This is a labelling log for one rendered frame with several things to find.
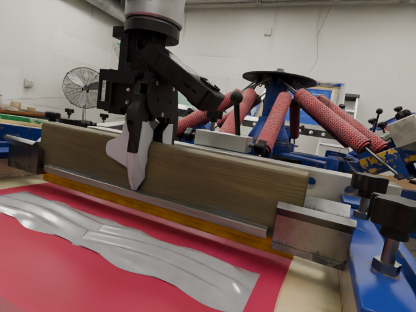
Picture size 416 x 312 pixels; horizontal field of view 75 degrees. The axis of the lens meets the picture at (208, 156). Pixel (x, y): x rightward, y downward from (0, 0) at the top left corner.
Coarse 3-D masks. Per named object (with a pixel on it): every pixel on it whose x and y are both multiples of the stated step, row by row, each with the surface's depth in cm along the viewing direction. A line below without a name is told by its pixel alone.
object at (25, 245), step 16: (0, 192) 39; (16, 192) 40; (32, 192) 41; (48, 192) 42; (64, 192) 43; (80, 192) 44; (80, 208) 37; (96, 208) 38; (112, 208) 39; (128, 208) 40; (0, 224) 30; (16, 224) 30; (0, 240) 26; (16, 240) 27; (32, 240) 27; (48, 240) 28; (64, 240) 28; (0, 256) 24; (16, 256) 24; (32, 256) 25; (0, 272) 22
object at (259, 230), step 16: (64, 176) 40; (80, 176) 39; (112, 192) 37; (128, 192) 36; (144, 192) 36; (176, 208) 33; (192, 208) 32; (224, 224) 30; (240, 224) 30; (256, 224) 30
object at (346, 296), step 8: (0, 160) 44; (0, 168) 44; (8, 168) 45; (16, 168) 46; (0, 176) 44; (8, 176) 45; (16, 176) 47; (344, 272) 26; (344, 280) 25; (344, 288) 24; (352, 288) 21; (344, 296) 23; (352, 296) 20; (344, 304) 23; (352, 304) 20
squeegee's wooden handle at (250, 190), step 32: (64, 128) 41; (64, 160) 42; (96, 160) 39; (160, 160) 35; (192, 160) 33; (224, 160) 32; (160, 192) 35; (192, 192) 33; (224, 192) 32; (256, 192) 30; (288, 192) 29
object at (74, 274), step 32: (128, 224) 34; (160, 224) 36; (64, 256) 25; (96, 256) 26; (224, 256) 30; (256, 256) 31; (32, 288) 20; (64, 288) 21; (96, 288) 22; (128, 288) 22; (160, 288) 23; (256, 288) 25
